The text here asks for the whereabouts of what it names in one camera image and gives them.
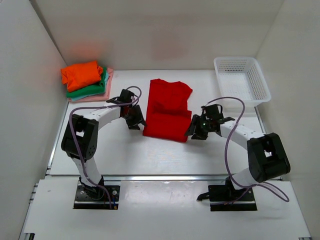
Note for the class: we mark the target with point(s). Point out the folded mint t shirt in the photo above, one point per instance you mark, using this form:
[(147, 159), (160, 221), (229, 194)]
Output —
[(75, 98)]

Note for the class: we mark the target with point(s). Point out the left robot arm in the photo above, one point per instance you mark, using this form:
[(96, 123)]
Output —
[(80, 138)]

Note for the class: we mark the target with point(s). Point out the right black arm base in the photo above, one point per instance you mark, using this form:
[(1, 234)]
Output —
[(225, 198)]

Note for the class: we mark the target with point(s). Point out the folded orange t shirt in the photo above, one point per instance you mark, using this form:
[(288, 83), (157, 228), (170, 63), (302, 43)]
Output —
[(81, 75)]

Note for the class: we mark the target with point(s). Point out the red t shirt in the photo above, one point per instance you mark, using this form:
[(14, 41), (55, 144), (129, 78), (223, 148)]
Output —
[(167, 114)]

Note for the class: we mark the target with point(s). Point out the aluminium table rail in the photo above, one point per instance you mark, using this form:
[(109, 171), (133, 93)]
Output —
[(165, 177)]

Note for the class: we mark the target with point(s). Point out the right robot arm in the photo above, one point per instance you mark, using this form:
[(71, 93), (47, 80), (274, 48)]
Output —
[(267, 158)]

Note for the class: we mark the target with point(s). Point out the white plastic basket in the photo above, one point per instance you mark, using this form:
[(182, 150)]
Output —
[(241, 77)]

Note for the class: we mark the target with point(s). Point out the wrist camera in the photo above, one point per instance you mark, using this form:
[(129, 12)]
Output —
[(214, 114), (126, 97)]

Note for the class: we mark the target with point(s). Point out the folded pink t shirt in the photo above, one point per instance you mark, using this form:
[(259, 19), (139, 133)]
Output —
[(100, 96)]

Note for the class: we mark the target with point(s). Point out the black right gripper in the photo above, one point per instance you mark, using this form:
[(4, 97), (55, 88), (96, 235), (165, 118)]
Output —
[(194, 129)]

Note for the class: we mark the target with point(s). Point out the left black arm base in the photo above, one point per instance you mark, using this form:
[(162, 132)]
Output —
[(84, 201)]

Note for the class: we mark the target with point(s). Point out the folded green t shirt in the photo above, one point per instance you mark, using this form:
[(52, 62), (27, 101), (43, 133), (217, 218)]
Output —
[(94, 89)]

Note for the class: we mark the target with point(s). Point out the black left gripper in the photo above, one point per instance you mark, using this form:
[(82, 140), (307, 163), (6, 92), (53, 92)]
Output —
[(132, 124)]

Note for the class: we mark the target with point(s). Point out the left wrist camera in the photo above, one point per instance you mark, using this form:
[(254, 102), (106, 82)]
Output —
[(126, 97)]

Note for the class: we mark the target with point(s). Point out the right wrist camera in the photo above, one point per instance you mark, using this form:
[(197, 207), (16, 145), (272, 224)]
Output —
[(214, 114)]

